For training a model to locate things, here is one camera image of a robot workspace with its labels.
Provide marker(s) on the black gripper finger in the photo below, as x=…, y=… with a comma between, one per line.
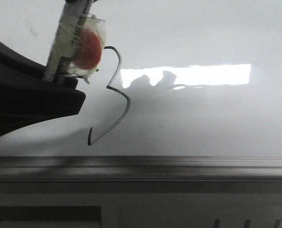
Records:
x=26, y=99

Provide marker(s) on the dark panel below whiteboard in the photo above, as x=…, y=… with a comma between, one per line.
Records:
x=50, y=217

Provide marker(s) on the white whiteboard marker black tip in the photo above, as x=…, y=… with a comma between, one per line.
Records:
x=62, y=50

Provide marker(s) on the white whiteboard surface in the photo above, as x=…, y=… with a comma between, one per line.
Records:
x=204, y=78

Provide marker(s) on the red magnet taped to marker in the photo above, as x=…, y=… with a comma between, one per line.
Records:
x=88, y=48

